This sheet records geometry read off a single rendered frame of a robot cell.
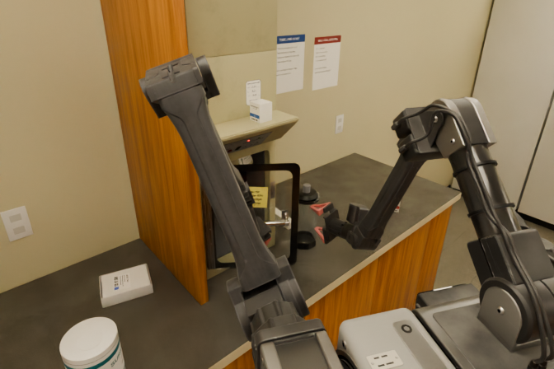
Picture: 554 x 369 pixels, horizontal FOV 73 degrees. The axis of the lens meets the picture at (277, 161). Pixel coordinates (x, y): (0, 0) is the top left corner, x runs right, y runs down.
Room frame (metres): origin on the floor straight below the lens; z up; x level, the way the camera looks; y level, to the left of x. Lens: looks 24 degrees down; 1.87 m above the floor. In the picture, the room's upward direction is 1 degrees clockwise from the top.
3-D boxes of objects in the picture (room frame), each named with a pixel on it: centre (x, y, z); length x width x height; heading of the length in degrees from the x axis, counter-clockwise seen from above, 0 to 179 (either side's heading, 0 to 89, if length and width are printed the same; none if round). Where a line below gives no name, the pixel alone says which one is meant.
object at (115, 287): (0.99, 0.51, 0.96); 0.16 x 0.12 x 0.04; 116
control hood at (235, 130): (1.10, 0.09, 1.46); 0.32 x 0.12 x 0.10; 132
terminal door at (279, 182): (1.06, 0.08, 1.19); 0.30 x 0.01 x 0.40; 96
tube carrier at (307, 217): (1.27, -0.12, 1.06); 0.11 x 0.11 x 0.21
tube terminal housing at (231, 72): (1.24, 0.21, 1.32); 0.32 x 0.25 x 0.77; 132
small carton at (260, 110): (1.13, 0.05, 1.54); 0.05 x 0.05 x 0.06; 42
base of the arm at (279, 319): (0.36, -0.01, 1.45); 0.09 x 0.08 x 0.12; 105
